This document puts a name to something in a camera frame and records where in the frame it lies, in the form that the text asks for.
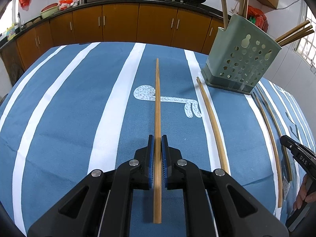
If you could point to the window with barred grille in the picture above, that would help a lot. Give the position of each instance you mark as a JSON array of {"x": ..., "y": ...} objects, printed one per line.
[{"x": 307, "y": 42}]

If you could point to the metal sink faucet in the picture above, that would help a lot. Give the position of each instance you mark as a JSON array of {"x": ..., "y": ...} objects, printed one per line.
[{"x": 19, "y": 21}]

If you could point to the yellow detergent bottle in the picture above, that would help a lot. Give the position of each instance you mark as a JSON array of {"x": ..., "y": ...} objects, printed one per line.
[{"x": 10, "y": 33}]

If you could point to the green perforated utensil holder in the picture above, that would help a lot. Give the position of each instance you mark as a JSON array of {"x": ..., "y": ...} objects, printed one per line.
[{"x": 237, "y": 61}]

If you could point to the person's right hand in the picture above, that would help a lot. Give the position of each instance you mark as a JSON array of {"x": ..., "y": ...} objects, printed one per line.
[{"x": 302, "y": 192}]

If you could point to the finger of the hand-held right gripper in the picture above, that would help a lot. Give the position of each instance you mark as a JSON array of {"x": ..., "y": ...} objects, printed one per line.
[{"x": 290, "y": 144}]

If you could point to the black kitchen countertop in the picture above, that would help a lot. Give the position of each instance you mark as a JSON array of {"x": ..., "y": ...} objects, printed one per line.
[{"x": 111, "y": 2}]

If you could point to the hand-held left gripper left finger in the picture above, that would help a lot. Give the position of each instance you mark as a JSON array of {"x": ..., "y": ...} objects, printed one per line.
[{"x": 150, "y": 160}]

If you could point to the wooden lower cabinets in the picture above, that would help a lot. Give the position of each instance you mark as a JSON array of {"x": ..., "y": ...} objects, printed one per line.
[{"x": 118, "y": 22}]

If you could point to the orange plastic bag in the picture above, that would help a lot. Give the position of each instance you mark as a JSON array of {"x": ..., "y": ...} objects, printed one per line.
[{"x": 66, "y": 3}]

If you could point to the red oil bottle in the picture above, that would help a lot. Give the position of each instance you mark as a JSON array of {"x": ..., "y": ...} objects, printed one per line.
[{"x": 263, "y": 24}]

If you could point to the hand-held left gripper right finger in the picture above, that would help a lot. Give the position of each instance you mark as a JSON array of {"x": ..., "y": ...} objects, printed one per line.
[{"x": 164, "y": 163}]

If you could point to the large red plastic bag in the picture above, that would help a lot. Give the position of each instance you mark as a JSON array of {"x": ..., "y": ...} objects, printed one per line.
[{"x": 255, "y": 11}]

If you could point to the green basin with red lid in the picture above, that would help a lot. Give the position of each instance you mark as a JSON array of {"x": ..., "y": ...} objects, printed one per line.
[{"x": 49, "y": 11}]

